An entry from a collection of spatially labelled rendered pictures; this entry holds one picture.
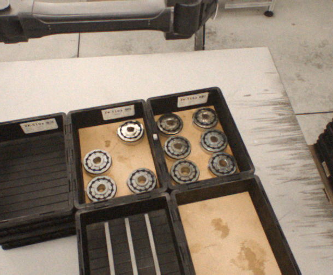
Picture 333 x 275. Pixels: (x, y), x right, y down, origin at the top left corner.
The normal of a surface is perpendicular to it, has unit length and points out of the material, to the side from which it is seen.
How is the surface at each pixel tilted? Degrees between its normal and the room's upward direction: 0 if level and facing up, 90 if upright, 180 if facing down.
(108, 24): 90
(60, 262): 0
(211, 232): 0
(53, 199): 0
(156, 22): 90
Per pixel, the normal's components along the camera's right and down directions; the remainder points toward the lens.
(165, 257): 0.00, -0.56
